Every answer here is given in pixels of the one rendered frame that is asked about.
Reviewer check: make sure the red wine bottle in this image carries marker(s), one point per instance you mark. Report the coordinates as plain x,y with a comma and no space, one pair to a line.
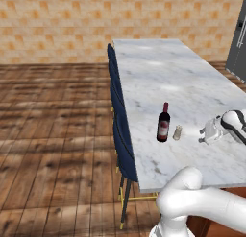
163,127

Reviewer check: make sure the dark grey fridge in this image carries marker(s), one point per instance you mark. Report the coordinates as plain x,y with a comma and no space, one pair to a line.
237,45

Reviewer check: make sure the blue bar stool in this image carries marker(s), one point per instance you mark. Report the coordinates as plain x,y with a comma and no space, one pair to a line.
113,71
117,98
125,151
110,52

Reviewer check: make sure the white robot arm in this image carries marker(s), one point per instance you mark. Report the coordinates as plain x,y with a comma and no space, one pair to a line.
195,204

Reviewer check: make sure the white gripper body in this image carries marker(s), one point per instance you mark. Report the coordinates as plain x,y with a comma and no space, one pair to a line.
213,130

